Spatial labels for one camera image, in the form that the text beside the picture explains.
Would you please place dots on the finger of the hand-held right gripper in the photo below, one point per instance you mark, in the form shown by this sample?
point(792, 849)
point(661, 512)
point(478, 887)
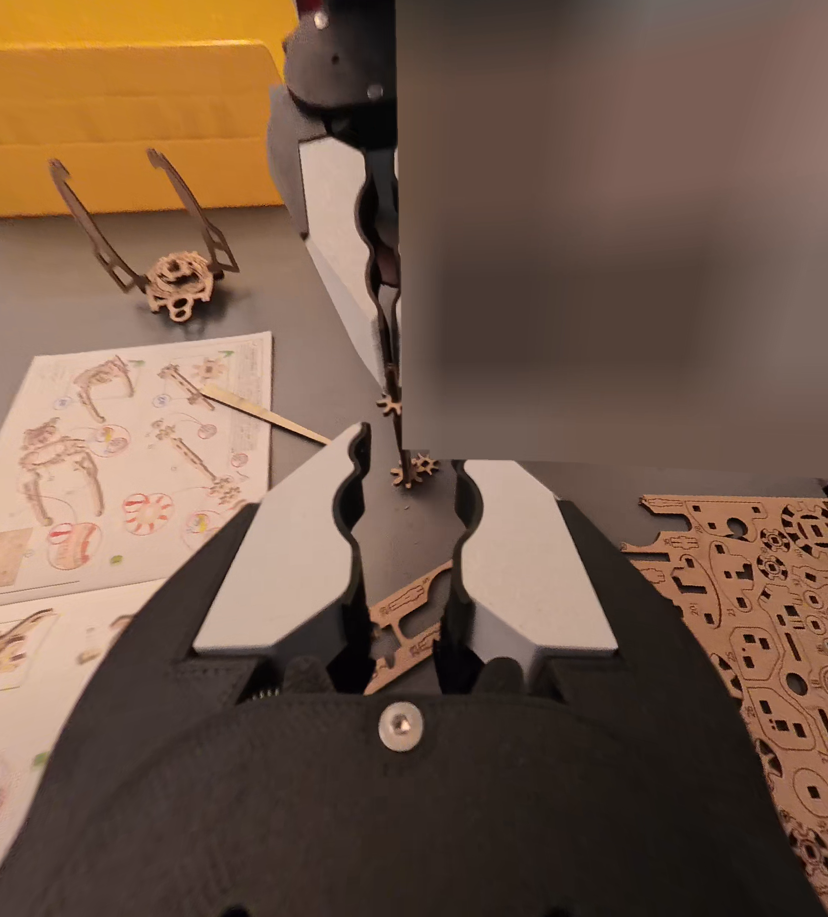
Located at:
point(338, 236)

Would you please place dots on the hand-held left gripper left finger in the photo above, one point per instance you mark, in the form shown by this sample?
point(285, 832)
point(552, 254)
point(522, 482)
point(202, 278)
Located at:
point(277, 566)

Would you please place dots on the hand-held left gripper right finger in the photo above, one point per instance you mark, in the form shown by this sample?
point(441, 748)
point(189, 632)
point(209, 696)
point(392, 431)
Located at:
point(535, 573)

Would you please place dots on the thin wooden axle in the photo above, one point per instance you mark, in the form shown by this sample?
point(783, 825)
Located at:
point(394, 380)

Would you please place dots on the small wooden gear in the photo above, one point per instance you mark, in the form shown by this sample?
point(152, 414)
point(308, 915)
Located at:
point(389, 405)
point(417, 469)

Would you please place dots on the partly built wooden model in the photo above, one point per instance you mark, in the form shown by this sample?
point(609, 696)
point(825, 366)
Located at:
point(177, 279)

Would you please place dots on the laser-cut wooden parts sheet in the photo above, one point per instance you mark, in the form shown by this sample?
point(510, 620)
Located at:
point(779, 645)

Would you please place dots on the small wooden sheet offcut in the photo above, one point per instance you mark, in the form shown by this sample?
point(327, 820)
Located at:
point(399, 623)

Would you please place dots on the thin pointed wooden stick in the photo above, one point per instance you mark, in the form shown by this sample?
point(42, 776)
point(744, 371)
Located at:
point(270, 417)

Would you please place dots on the printed instruction booklet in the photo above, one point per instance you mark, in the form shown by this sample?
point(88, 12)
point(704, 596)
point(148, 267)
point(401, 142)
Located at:
point(98, 465)

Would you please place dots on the yellow box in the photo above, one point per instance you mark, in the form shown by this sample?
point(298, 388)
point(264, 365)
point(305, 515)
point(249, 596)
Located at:
point(113, 107)

